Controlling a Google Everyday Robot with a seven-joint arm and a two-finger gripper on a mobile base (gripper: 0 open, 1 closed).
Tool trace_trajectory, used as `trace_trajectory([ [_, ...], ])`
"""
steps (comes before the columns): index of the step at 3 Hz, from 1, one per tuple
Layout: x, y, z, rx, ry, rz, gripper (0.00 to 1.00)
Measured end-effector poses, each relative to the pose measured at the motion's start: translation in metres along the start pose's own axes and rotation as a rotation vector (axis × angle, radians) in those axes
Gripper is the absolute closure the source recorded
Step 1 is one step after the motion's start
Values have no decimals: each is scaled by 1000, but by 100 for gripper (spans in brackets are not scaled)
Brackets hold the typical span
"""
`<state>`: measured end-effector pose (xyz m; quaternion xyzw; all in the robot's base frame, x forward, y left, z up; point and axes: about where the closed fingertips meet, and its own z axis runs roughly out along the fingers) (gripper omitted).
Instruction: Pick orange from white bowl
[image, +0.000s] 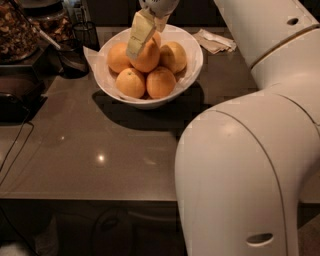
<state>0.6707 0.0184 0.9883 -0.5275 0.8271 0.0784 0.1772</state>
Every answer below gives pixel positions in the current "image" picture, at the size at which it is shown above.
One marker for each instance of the orange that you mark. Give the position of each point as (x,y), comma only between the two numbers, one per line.
(173,56)
(117,59)
(131,82)
(160,82)
(148,59)
(157,38)

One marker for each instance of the black appliance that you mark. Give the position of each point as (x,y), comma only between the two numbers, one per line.
(20,98)

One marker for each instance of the folded paper napkins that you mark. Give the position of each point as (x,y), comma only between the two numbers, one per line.
(214,43)

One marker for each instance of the white serving spoon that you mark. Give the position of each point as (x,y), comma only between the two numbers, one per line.
(44,35)

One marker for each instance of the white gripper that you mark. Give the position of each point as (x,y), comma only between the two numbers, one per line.
(160,6)

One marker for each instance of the black wire mesh cup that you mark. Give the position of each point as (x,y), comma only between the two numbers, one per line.
(86,33)

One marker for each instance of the glass jar of dried snacks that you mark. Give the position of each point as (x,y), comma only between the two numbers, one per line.
(18,40)

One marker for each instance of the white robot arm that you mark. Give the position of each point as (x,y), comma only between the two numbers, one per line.
(240,165)

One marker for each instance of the white ceramic bowl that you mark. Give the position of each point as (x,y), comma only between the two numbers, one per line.
(190,63)

